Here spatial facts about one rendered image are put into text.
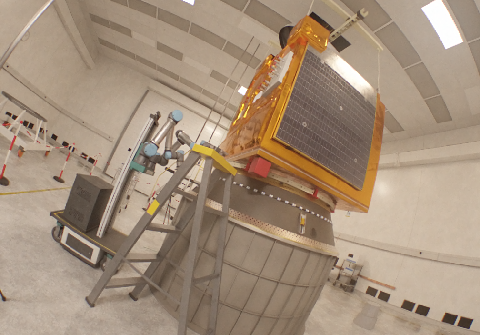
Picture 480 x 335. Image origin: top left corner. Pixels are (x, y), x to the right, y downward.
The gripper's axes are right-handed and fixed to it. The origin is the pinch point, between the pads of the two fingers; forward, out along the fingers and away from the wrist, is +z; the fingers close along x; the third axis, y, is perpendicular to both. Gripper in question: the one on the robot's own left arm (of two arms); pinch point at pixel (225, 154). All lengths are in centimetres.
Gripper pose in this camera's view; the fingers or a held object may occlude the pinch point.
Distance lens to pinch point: 236.7
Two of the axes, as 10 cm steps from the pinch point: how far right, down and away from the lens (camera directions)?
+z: 8.6, 4.4, 2.5
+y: 3.9, -8.9, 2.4
